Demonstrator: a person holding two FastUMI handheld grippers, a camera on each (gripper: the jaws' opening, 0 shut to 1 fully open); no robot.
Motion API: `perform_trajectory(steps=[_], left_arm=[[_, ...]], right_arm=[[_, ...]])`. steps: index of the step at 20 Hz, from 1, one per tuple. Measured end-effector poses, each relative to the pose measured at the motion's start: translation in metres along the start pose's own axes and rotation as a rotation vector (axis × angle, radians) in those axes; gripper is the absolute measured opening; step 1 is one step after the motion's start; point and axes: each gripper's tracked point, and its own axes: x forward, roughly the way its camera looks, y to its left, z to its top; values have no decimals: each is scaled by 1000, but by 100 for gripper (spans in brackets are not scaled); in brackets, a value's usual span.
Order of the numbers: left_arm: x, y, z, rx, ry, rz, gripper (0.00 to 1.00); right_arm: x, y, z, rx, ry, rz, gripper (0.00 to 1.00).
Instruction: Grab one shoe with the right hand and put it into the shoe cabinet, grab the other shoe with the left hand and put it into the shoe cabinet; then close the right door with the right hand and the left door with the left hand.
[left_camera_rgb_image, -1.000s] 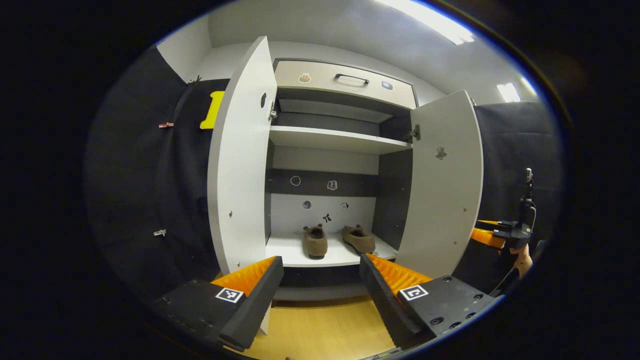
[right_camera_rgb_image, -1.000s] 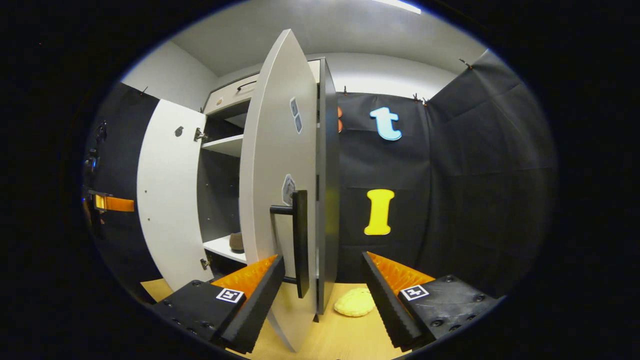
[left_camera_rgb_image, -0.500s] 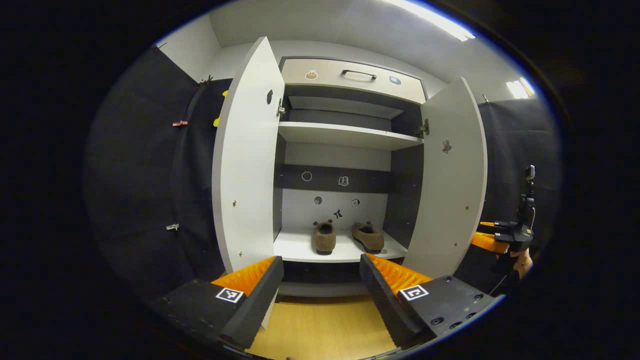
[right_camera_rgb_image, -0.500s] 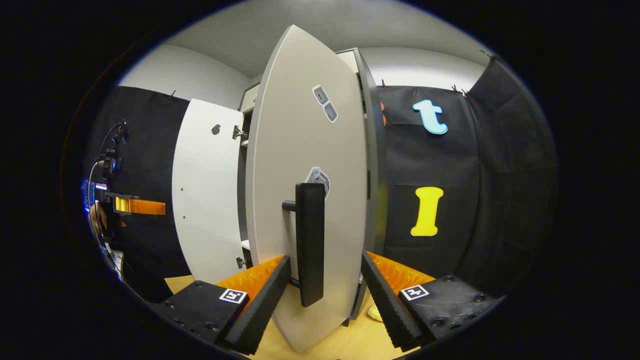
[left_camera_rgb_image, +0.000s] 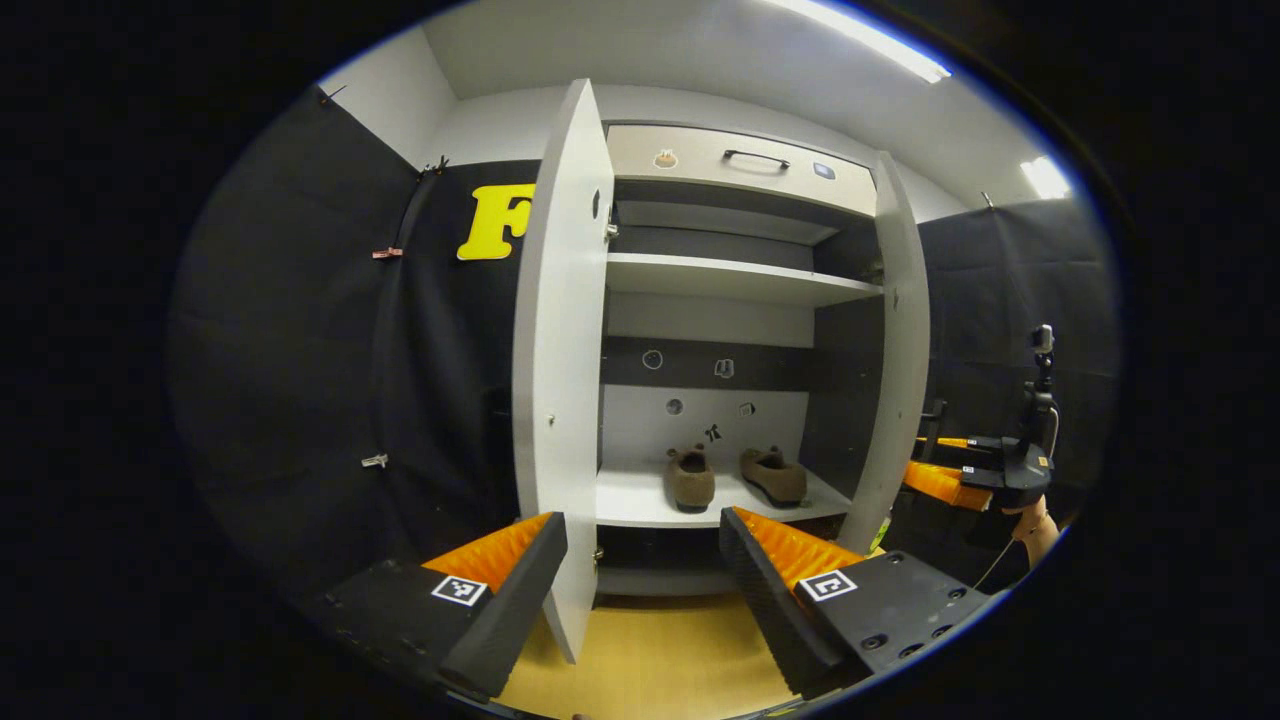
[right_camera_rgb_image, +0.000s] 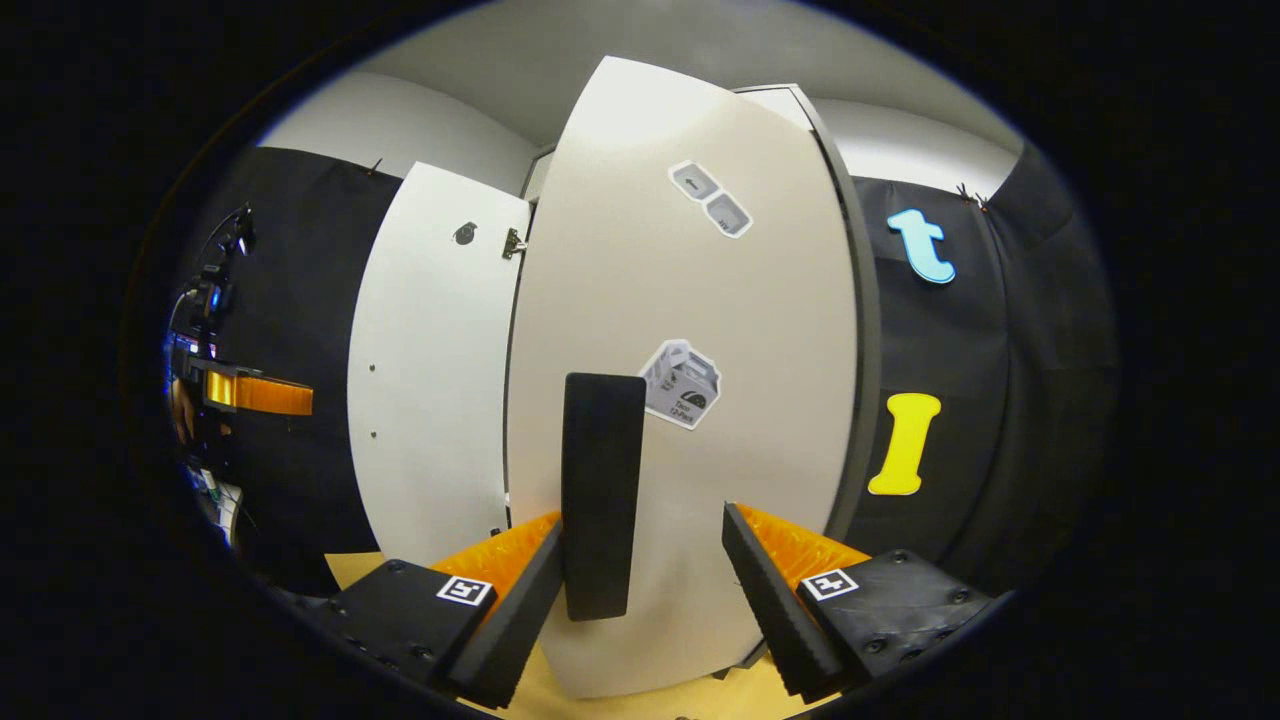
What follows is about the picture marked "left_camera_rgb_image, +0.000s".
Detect black backdrop cloth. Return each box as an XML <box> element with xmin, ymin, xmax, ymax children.
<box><xmin>885</xmin><ymin>195</ymin><xmax>1119</xmax><ymax>591</ymax></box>
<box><xmin>170</xmin><ymin>85</ymin><xmax>541</xmax><ymax>601</ymax></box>

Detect long ceiling light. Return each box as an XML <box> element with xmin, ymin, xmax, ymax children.
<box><xmin>1020</xmin><ymin>155</ymin><xmax>1073</xmax><ymax>201</ymax></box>
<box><xmin>760</xmin><ymin>0</ymin><xmax>953</xmax><ymax>85</ymax></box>

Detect white and grey shoe cabinet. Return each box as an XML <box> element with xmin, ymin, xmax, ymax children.
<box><xmin>597</xmin><ymin>120</ymin><xmax>886</xmax><ymax>601</ymax></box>

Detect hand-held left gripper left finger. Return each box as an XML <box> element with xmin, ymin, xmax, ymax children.
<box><xmin>320</xmin><ymin>512</ymin><xmax>569</xmax><ymax>701</ymax></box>

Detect thin grey cable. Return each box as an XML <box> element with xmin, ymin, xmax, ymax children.
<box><xmin>975</xmin><ymin>540</ymin><xmax>1016</xmax><ymax>591</ymax></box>

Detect white shoe cabinet door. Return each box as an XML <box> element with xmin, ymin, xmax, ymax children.
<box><xmin>838</xmin><ymin>150</ymin><xmax>931</xmax><ymax>556</ymax></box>
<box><xmin>512</xmin><ymin>78</ymin><xmax>616</xmax><ymax>664</ymax></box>

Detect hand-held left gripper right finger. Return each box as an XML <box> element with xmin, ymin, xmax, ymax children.
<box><xmin>718</xmin><ymin>506</ymin><xmax>1001</xmax><ymax>701</ymax></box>

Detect brown fuzzy shoe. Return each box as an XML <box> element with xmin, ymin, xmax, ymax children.
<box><xmin>740</xmin><ymin>446</ymin><xmax>808</xmax><ymax>506</ymax></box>
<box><xmin>666</xmin><ymin>445</ymin><xmax>717</xmax><ymax>511</ymax></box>

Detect white cabinet shelf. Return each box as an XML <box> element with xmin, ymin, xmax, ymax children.
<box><xmin>605</xmin><ymin>252</ymin><xmax>886</xmax><ymax>308</ymax></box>
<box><xmin>597</xmin><ymin>462</ymin><xmax>853</xmax><ymax>529</ymax></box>

